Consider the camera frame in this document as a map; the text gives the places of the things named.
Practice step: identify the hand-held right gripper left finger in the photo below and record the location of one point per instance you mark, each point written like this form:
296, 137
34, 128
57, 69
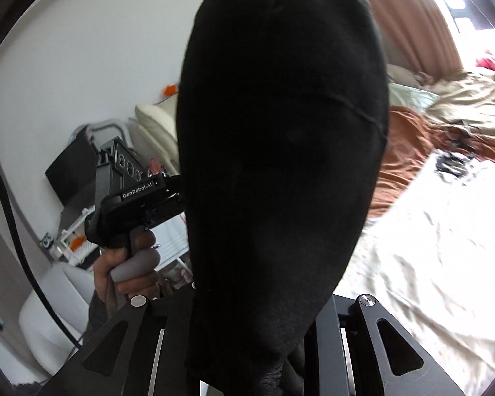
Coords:
128, 338

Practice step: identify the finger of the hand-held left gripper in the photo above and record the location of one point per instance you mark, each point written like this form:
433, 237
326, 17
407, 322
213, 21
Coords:
174, 202

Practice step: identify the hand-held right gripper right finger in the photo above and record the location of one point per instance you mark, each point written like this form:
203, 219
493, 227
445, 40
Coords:
367, 330

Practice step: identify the black shirt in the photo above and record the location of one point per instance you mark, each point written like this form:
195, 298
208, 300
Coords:
280, 152

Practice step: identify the person's left hand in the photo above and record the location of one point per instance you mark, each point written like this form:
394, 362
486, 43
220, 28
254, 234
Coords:
119, 268

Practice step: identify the white shelf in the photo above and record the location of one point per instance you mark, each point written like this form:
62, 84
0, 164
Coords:
74, 239

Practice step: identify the white stool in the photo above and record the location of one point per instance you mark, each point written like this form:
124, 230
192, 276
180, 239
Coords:
53, 317

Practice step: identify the floral bed sheet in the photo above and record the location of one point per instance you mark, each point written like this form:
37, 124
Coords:
429, 276

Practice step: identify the orange blanket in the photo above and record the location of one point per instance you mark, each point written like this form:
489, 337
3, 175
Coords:
404, 152

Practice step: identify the black stand device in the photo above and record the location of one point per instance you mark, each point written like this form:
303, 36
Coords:
451, 165

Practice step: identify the pale green pillow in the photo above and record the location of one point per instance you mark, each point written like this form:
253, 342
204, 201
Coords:
412, 97

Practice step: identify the beige duvet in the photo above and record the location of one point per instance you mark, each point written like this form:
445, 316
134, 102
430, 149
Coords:
466, 99

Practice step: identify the pink curtain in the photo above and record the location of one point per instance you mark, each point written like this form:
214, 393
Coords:
396, 12

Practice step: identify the red cloth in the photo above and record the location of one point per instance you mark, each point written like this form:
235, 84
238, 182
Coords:
490, 61

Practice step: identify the window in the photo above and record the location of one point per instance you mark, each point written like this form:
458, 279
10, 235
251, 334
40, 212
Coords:
478, 16

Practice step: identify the orange wall decoration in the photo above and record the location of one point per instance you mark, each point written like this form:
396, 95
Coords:
170, 89

